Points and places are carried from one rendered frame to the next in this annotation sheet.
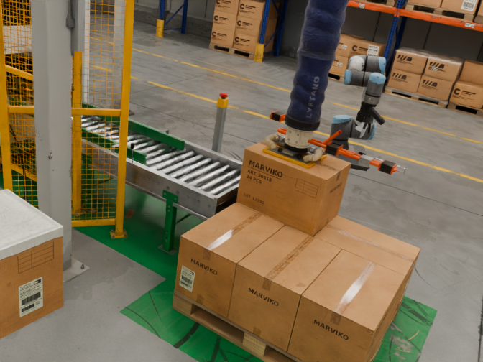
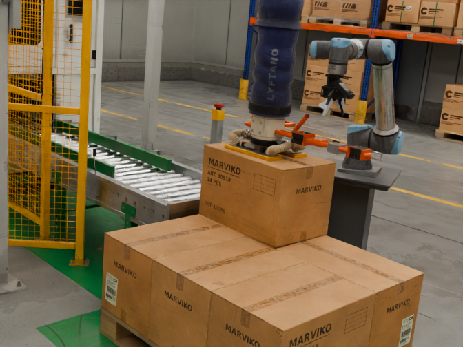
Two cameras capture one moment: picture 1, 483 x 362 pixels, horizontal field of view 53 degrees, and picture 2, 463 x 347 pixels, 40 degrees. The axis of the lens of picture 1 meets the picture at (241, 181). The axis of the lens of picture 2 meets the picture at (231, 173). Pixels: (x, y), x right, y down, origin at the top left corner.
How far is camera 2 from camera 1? 1.25 m
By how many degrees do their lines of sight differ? 19
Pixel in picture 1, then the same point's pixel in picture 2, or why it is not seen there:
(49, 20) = not seen: outside the picture
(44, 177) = not seen: outside the picture
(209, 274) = (129, 279)
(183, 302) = (109, 321)
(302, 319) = (214, 326)
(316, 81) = (275, 54)
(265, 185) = (224, 188)
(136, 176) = (98, 189)
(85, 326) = not seen: outside the picture
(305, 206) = (264, 208)
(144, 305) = (68, 326)
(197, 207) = (152, 219)
